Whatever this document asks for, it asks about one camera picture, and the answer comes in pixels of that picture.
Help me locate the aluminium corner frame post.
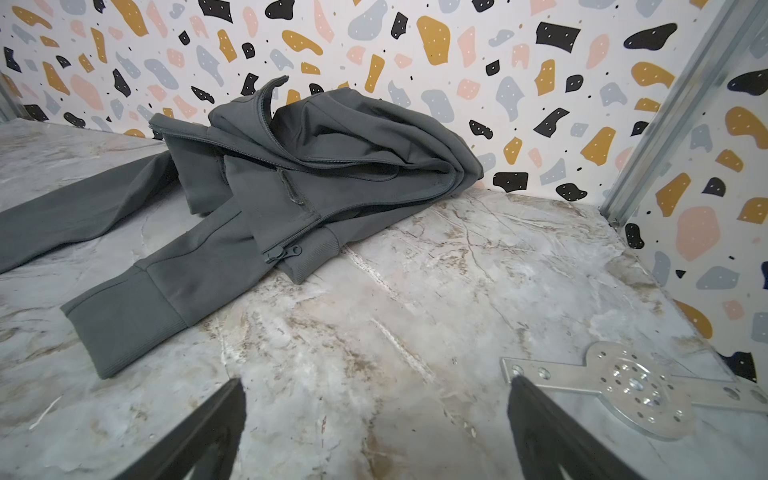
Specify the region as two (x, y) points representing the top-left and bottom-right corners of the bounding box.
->
(599, 1), (767, 228)
(0, 79), (26, 123)

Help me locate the grey zip-up jacket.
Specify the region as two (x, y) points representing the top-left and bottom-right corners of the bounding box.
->
(1, 78), (483, 379)

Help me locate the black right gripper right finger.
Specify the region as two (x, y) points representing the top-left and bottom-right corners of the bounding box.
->
(507, 376), (640, 480)

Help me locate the clear acrylic perforated plate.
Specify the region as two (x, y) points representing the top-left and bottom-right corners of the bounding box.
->
(500, 341), (767, 441)

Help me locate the aluminium corner frame post left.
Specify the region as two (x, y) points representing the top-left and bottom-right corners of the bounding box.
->
(0, 79), (26, 123)

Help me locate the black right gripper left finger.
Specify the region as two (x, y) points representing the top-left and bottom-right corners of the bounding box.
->
(117, 378), (246, 479)

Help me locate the aluminium corner frame post right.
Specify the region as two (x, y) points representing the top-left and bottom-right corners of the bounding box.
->
(599, 1), (767, 228)

